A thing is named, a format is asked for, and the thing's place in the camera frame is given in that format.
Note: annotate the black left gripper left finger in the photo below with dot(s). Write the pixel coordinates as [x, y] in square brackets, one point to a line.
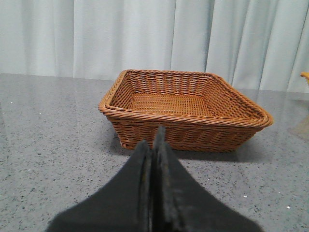
[122, 205]

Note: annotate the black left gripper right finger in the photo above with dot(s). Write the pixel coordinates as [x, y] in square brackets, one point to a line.
[181, 204]

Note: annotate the brown wicker basket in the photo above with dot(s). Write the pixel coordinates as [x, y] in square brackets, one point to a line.
[200, 111]

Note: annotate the white curtain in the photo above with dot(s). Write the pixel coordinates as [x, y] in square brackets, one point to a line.
[253, 44]

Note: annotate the yellow wicker basket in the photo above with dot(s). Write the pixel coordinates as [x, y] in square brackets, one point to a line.
[305, 75]

